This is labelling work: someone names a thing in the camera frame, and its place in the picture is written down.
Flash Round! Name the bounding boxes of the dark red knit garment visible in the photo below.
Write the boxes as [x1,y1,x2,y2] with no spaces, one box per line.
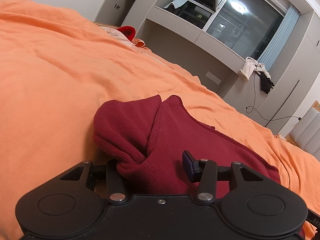
[93,95,280,194]

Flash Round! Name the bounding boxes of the grey built-in cabinet unit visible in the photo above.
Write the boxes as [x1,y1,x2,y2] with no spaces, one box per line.
[95,0,319,135]

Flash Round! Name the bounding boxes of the black cloth on ledge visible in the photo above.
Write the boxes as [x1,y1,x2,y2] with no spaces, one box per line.
[255,71,274,94]

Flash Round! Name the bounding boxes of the grey padded headboard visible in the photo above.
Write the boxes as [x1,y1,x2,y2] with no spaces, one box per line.
[289,107,320,160]

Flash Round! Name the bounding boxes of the orange bed sheet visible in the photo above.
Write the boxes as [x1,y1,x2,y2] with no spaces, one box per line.
[1,0,319,239]

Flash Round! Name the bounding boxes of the white cloth on ledge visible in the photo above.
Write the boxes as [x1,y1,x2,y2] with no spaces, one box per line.
[239,57,271,81]

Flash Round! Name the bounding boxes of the small orange cloth piece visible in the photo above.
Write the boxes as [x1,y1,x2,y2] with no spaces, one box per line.
[131,38,145,48]

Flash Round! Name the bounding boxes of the white patterned blanket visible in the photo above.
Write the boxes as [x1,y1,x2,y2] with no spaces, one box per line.
[100,26,137,49]

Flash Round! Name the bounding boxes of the bright red cloth item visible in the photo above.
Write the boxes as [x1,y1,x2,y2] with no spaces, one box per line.
[117,26,136,41]

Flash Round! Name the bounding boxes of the large glass window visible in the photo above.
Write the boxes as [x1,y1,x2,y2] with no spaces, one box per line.
[165,0,284,59]

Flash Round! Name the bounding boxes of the light blue right curtain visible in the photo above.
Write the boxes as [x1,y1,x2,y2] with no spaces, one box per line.
[258,4,300,71]

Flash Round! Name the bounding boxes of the white wall socket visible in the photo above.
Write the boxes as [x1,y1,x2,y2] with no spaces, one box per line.
[206,71,221,85]

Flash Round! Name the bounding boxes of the black power cable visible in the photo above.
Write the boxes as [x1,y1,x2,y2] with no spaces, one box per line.
[245,65,302,128]

